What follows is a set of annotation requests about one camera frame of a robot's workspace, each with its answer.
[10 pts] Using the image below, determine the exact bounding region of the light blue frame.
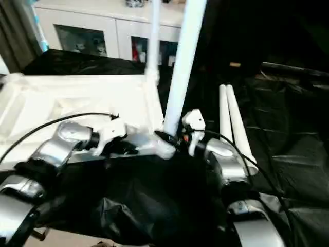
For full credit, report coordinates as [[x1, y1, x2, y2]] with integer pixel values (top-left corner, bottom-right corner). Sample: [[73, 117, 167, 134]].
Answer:
[[30, 0, 50, 52]]

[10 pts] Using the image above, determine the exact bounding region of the black work mat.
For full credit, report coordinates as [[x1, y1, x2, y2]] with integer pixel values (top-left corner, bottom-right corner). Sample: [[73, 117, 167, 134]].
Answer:
[[0, 48, 329, 245]]

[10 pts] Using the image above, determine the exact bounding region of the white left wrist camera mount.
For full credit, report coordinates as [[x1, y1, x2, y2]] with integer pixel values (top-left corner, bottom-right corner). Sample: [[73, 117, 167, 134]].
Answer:
[[92, 114, 129, 157]]

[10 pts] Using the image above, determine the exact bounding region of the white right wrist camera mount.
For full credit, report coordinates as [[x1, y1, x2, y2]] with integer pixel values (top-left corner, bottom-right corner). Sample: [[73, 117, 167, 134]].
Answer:
[[180, 109, 207, 157]]

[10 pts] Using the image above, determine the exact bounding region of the white plastic table leg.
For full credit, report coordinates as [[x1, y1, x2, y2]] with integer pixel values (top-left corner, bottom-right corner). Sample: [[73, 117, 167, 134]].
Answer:
[[162, 0, 208, 137], [143, 0, 163, 83], [225, 84, 259, 176], [218, 84, 235, 143]]

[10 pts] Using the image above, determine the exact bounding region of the white plastic table top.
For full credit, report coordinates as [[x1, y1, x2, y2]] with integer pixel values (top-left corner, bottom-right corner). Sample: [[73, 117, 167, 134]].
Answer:
[[0, 72, 178, 166]]

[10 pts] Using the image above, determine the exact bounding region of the silver metal bowl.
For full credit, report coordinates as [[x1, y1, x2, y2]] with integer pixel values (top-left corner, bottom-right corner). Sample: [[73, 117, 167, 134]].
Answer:
[[124, 0, 148, 8]]

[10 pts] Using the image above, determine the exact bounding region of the white glass-door cabinet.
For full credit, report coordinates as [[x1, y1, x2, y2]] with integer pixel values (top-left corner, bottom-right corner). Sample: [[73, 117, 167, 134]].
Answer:
[[33, 0, 186, 67]]

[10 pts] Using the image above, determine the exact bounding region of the grey curtain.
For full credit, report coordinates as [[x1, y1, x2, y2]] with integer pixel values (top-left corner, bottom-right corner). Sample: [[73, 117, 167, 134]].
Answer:
[[0, 0, 44, 76]]

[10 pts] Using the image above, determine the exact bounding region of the black furniture unit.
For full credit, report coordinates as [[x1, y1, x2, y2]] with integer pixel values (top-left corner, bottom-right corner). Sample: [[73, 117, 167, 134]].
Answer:
[[197, 0, 329, 77]]

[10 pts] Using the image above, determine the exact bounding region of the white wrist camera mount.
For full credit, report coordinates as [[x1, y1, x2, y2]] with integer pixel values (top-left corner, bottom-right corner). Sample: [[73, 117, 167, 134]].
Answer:
[[92, 114, 129, 157], [180, 109, 207, 157]]

